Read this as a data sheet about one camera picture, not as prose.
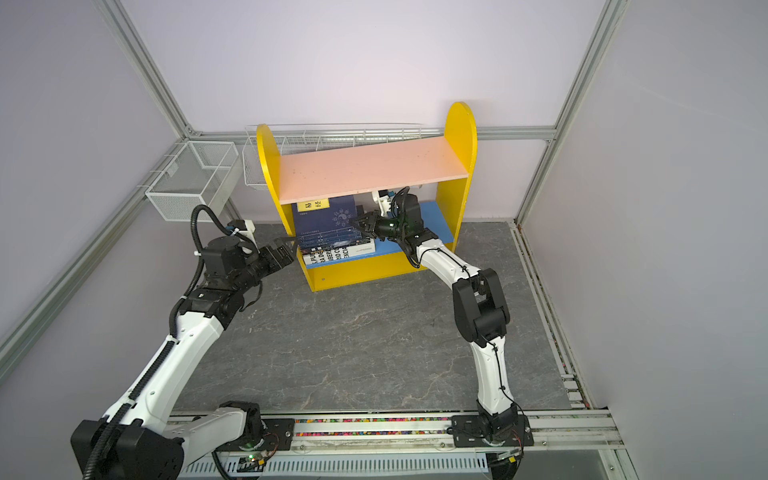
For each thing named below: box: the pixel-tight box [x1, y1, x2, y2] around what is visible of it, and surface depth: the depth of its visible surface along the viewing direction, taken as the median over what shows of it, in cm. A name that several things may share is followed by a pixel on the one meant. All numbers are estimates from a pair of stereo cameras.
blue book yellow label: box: [292, 195, 362, 249], surface depth 87 cm
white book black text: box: [302, 238, 376, 265], surface depth 91 cm
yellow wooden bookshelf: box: [257, 102, 478, 292], surface depth 79 cm
